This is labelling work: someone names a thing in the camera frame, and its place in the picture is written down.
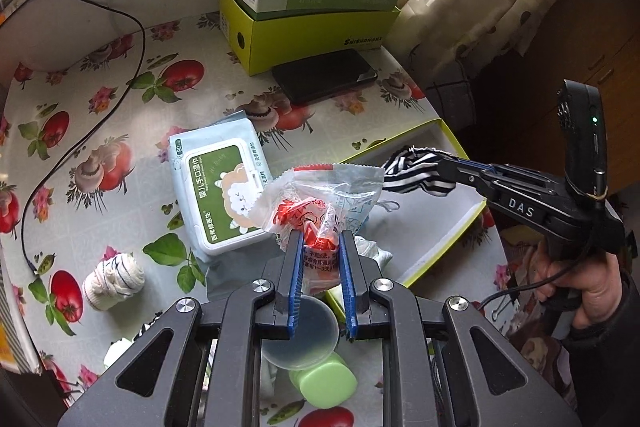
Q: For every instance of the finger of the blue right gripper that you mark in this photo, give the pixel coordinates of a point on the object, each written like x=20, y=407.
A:
x=474, y=166
x=448, y=171

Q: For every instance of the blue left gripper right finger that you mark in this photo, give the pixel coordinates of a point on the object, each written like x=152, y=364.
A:
x=348, y=288

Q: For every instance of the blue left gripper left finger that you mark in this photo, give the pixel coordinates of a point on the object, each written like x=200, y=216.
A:
x=296, y=246

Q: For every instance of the white ankle sock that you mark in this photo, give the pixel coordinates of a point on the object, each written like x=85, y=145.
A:
x=371, y=250

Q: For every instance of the clear red snack packet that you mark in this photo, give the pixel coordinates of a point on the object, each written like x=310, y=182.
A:
x=320, y=202

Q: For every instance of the black white striped sock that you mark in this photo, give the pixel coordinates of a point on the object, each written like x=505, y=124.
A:
x=416, y=168

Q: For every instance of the white knit glove ball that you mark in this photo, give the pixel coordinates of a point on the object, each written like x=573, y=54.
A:
x=114, y=281

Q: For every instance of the light blue face mask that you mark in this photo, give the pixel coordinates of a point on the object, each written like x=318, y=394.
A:
x=387, y=206

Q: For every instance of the person's right hand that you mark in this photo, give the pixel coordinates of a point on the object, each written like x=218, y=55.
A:
x=598, y=279

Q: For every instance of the yellow green shallow box lid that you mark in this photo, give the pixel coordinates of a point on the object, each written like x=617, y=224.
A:
x=425, y=226

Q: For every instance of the green wet wipes pack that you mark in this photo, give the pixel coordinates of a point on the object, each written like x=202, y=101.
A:
x=219, y=171

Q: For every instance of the green rounded plastic case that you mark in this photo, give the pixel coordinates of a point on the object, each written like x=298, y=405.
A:
x=326, y=384

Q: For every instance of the black smartphone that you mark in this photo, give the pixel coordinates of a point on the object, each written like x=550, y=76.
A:
x=318, y=77

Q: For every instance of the yellow green shoe box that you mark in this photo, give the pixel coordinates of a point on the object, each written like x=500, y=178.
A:
x=260, y=45

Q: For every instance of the yellow striped food box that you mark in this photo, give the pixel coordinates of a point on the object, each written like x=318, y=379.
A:
x=18, y=353

